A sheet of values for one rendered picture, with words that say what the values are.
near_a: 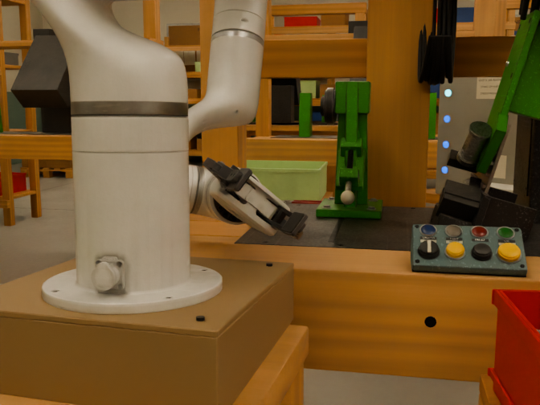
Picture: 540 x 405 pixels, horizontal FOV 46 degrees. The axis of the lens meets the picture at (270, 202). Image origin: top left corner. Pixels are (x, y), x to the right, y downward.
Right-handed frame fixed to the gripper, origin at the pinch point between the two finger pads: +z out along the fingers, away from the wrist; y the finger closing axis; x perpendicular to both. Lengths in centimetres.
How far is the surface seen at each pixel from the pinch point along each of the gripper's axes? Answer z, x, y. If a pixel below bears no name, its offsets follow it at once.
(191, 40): -1064, 298, -14
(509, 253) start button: 4.8, 14.1, -29.6
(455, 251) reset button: 1.4, 10.4, -24.7
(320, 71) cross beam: -68, 42, -11
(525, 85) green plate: -11, 43, -26
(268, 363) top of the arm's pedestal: 10.3, -15.5, -7.8
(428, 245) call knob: -0.7, 9.2, -22.1
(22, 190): -580, -53, 38
